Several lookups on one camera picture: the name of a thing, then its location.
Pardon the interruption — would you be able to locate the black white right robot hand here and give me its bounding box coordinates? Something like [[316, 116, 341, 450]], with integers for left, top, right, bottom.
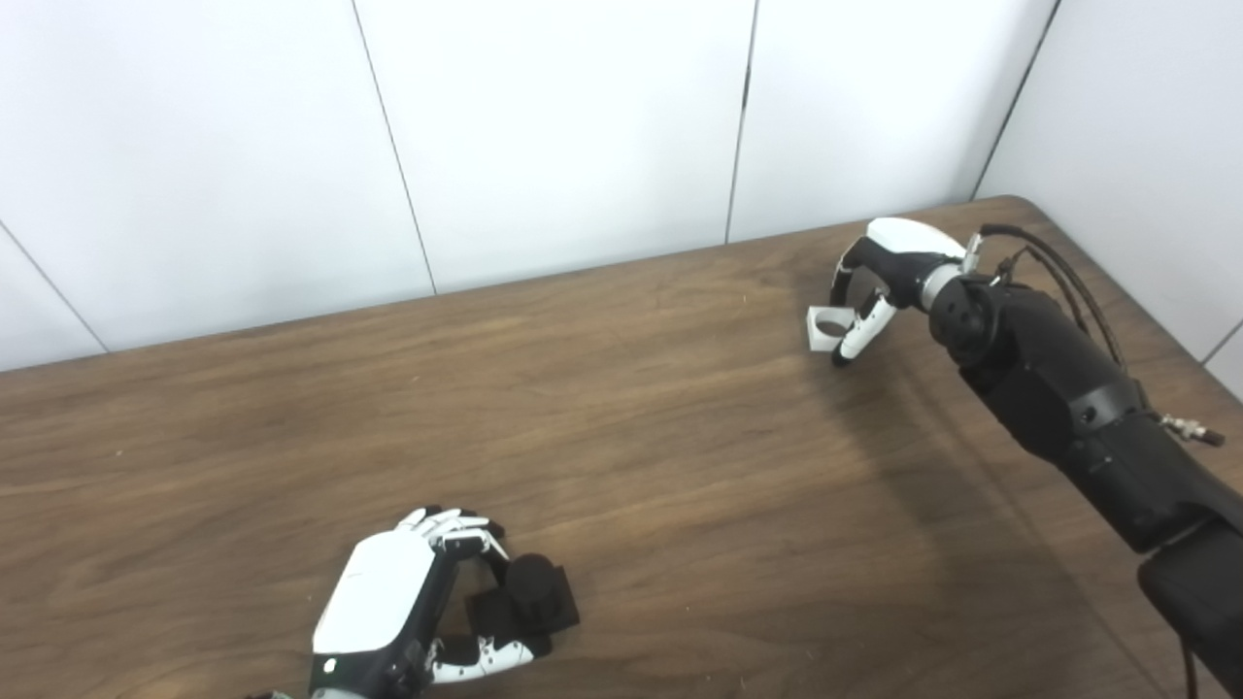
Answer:
[[830, 217, 969, 368]]

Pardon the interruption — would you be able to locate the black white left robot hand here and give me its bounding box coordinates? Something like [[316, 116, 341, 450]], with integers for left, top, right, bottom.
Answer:
[[309, 505, 537, 699]]

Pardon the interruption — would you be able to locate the white square piece with hole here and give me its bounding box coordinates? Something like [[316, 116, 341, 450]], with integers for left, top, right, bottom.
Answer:
[[806, 304, 860, 353]]

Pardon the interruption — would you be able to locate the black peg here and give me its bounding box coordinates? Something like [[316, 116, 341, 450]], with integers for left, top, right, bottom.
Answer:
[[464, 553, 581, 656]]

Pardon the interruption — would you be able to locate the silver forearm connector plug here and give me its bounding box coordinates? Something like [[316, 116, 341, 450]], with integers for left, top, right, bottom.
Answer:
[[1160, 414, 1226, 448]]

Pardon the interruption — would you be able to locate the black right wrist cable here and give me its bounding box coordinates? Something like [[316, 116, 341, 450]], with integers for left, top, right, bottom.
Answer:
[[964, 223, 1127, 370]]

